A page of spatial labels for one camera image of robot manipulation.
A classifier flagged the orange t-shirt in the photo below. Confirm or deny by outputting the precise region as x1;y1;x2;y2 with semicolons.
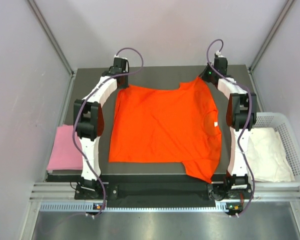
109;77;222;183

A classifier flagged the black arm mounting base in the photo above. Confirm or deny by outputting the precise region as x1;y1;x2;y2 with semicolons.
46;174;252;201

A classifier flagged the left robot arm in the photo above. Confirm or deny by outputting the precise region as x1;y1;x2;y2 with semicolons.
73;55;129;200

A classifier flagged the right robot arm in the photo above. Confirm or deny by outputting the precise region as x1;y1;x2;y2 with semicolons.
199;54;256;201

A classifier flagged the white t-shirt in basket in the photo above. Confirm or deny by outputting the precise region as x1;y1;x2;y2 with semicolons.
246;127;295;183

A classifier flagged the white plastic basket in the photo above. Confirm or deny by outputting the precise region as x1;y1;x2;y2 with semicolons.
253;112;300;188

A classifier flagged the folded pink t-shirt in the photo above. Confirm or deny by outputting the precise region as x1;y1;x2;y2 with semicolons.
47;124;83;171

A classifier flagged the slotted cable duct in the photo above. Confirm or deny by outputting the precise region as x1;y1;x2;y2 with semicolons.
40;201;239;213

